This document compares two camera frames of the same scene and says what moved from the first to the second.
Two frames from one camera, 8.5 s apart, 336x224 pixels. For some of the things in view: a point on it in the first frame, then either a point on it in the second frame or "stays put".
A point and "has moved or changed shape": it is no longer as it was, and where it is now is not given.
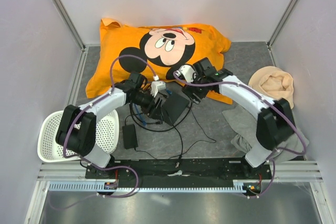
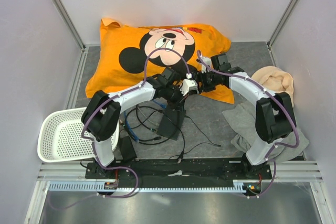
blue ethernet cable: x=145 y=123 has moved or changed shape
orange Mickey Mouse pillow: x=191 y=55 stays put
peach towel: x=274 y=83 stays put
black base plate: x=179 y=173 stays put
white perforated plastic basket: x=107 y=134 stays put
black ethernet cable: x=160 y=130 has moved or changed shape
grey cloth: x=245 y=136 stays put
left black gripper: x=156 y=114 to x=178 y=104
